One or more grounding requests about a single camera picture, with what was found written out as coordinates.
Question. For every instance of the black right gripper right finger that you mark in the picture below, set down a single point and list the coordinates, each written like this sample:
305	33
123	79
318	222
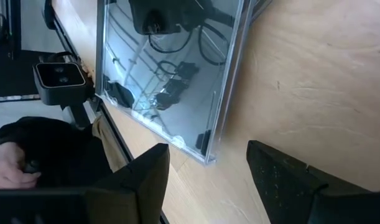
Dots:
283	186

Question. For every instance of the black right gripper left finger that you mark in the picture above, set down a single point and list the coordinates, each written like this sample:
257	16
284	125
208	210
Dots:
149	186

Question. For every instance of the clear black jewel case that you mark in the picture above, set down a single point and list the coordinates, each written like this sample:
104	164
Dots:
177	93

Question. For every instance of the person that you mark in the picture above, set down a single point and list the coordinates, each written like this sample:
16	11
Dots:
68	149

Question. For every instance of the person's hand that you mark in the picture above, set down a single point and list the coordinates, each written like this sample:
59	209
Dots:
9	168

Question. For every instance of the black stereo camera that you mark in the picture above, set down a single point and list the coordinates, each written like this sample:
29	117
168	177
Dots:
59	84

